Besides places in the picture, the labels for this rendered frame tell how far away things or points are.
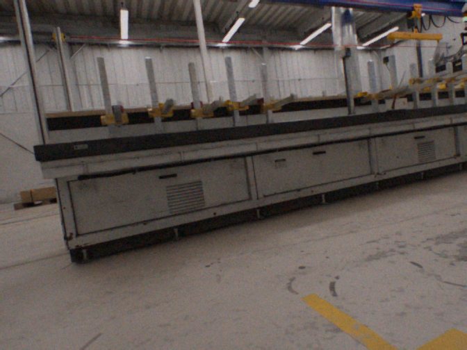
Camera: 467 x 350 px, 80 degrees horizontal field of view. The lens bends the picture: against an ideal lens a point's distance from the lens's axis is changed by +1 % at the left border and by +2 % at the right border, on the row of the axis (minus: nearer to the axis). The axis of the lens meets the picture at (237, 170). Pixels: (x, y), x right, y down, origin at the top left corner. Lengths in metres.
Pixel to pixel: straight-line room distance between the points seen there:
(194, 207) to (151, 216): 0.30
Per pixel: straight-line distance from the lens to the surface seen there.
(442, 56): 5.87
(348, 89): 2.40
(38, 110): 1.73
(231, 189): 2.04
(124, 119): 1.67
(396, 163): 3.11
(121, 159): 1.68
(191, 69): 1.80
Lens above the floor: 0.51
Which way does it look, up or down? 3 degrees down
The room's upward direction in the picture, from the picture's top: 8 degrees counter-clockwise
